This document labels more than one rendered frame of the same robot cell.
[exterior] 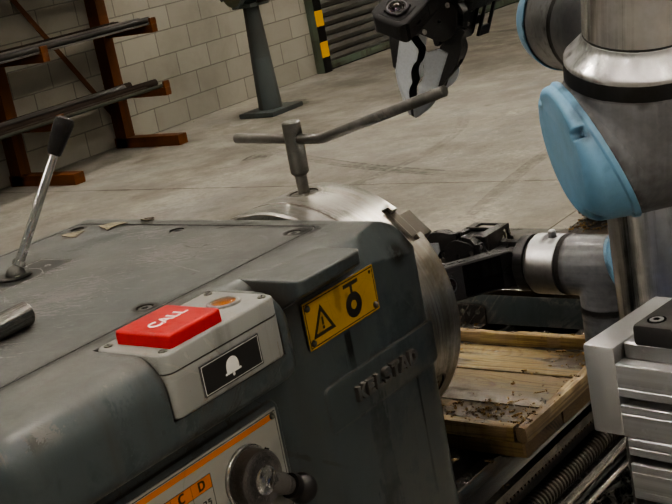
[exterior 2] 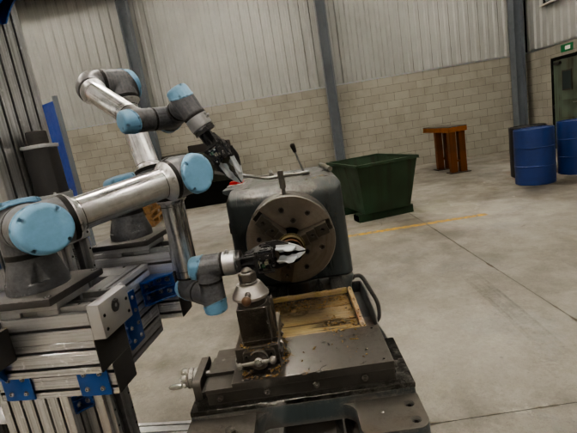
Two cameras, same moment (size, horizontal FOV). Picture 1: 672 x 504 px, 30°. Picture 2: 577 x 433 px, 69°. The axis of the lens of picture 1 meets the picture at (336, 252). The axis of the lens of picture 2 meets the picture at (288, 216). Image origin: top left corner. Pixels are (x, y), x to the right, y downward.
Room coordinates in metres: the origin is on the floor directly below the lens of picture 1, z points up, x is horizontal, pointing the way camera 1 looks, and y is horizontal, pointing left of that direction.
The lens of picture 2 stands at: (2.59, -0.86, 1.45)
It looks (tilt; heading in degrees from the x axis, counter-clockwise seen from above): 11 degrees down; 143
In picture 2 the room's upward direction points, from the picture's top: 9 degrees counter-clockwise
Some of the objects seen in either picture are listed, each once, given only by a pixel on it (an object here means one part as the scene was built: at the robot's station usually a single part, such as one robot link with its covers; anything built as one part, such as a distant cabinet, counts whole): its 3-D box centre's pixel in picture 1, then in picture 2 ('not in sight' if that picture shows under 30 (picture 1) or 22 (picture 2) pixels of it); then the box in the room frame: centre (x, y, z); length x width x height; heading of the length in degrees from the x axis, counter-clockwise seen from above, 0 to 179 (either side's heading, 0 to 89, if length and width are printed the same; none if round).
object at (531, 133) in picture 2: not in sight; (534, 155); (-0.25, 6.42, 0.44); 0.59 x 0.59 x 0.88
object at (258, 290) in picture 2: not in sight; (249, 289); (1.85, -0.43, 1.13); 0.08 x 0.08 x 0.03
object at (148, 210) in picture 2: not in sight; (139, 214); (-6.50, 2.05, 0.22); 1.25 x 0.86 x 0.44; 145
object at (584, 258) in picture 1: (608, 268); (207, 267); (1.42, -0.32, 1.08); 0.11 x 0.08 x 0.09; 49
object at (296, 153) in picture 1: (299, 169); (282, 186); (1.43, 0.02, 1.27); 0.02 x 0.02 x 0.12
